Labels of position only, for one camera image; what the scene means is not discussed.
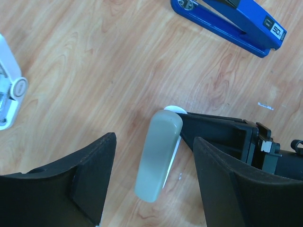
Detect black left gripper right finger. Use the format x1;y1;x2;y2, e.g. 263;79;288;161
193;137;303;227

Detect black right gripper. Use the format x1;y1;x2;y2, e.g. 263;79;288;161
179;113;303;175

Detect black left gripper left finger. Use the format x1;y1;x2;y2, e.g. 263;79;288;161
0;132;116;227

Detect grey white stapler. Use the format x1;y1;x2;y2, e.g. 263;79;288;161
134;105;187;203

